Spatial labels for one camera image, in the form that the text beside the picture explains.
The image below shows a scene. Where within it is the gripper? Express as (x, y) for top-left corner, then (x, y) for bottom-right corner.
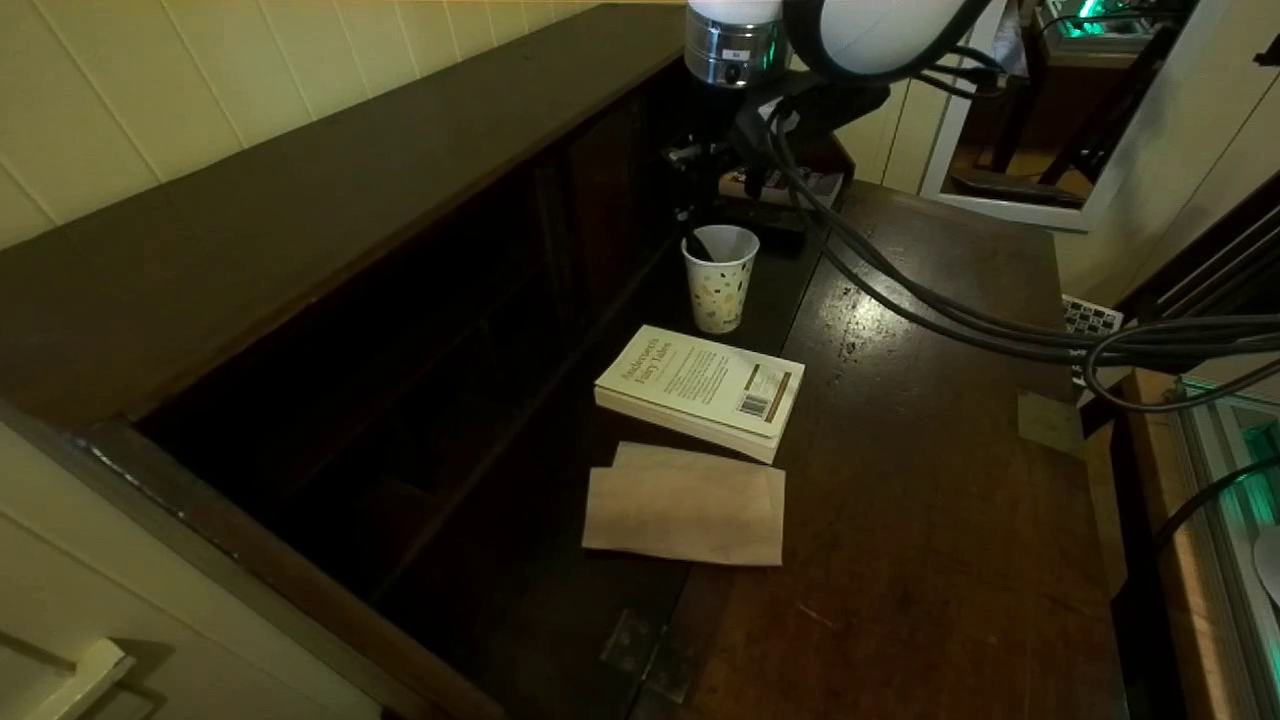
(662, 84), (801, 237)

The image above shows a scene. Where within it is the speckled paper coffee cup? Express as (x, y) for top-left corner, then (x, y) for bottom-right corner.
(681, 224), (762, 335)

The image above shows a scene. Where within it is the white paperback book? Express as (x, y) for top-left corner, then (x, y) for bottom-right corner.
(593, 324), (807, 466)

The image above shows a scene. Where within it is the brown paper napkin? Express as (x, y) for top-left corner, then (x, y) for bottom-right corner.
(581, 441), (787, 568)

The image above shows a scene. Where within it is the dark wooden secretary desk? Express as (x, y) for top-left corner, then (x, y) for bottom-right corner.
(0, 0), (1133, 720)

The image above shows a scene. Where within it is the white keyboard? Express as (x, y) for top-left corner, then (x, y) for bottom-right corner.
(1061, 294), (1127, 387)

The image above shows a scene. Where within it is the small paper note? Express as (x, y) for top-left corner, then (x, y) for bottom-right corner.
(1017, 389), (1087, 458)

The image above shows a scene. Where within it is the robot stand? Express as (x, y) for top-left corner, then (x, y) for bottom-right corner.
(1108, 368), (1280, 720)

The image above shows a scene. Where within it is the white cabinet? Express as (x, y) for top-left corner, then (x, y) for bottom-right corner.
(0, 418), (386, 720)

